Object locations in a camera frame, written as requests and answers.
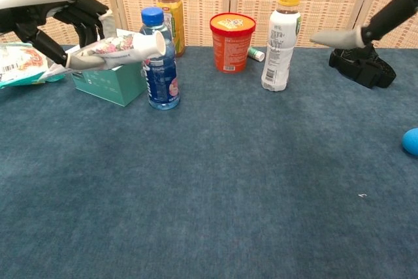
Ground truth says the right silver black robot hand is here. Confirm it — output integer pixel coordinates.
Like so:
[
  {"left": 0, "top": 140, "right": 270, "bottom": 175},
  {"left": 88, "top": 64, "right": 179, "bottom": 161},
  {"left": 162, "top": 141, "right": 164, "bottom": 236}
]
[{"left": 257, "top": 0, "right": 418, "bottom": 52}]

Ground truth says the white bottle with yellow cap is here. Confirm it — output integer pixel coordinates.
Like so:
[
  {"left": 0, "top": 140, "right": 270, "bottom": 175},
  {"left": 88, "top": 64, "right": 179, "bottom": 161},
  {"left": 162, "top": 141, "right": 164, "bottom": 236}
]
[{"left": 261, "top": 0, "right": 302, "bottom": 92}]

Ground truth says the floral white toothpaste tube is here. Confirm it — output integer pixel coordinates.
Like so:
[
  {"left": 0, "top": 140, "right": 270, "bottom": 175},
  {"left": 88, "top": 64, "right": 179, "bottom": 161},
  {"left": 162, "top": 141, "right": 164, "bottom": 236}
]
[{"left": 70, "top": 29, "right": 167, "bottom": 71}]

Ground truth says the small white green tube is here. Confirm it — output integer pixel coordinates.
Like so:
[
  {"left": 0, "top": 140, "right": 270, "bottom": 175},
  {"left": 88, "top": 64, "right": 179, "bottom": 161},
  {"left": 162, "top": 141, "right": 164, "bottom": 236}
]
[{"left": 247, "top": 46, "right": 266, "bottom": 62}]

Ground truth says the black strap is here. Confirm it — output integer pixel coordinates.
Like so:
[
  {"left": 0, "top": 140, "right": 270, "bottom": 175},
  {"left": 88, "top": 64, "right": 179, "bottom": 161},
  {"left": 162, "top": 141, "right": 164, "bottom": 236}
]
[{"left": 328, "top": 43, "right": 397, "bottom": 90}]

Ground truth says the blue drink bottle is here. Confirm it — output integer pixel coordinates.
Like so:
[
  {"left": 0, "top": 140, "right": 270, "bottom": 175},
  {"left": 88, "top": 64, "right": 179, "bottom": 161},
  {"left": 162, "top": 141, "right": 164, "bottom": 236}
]
[{"left": 140, "top": 7, "right": 181, "bottom": 110}]

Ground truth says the yellow tea bottle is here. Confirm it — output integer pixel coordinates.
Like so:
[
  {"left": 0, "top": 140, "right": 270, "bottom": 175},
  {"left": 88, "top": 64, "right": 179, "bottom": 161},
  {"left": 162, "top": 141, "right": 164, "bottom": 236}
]
[{"left": 155, "top": 0, "right": 186, "bottom": 58}]

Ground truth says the orange paper cup with lid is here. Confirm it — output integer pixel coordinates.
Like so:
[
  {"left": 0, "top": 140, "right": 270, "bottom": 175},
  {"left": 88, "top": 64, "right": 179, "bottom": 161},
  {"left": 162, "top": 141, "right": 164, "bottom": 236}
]
[{"left": 209, "top": 12, "right": 257, "bottom": 73}]

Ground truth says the blue ball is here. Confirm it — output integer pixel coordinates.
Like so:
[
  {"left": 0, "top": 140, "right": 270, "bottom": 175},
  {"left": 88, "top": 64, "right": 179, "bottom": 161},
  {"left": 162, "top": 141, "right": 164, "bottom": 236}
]
[{"left": 402, "top": 128, "right": 418, "bottom": 157}]

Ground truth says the teal snack bag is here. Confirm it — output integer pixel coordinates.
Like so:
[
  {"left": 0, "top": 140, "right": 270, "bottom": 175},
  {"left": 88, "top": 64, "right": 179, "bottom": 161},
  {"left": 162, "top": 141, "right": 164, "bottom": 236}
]
[{"left": 0, "top": 42, "right": 71, "bottom": 90}]

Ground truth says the teal speaker box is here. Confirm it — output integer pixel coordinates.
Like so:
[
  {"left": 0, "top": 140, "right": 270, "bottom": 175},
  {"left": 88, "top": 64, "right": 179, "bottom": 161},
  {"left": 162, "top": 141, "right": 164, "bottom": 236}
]
[{"left": 65, "top": 29, "right": 148, "bottom": 107}]

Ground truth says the blue table cloth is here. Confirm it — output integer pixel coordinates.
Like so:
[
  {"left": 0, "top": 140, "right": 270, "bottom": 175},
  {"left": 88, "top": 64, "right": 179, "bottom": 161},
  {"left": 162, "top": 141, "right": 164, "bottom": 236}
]
[{"left": 0, "top": 44, "right": 418, "bottom": 279}]

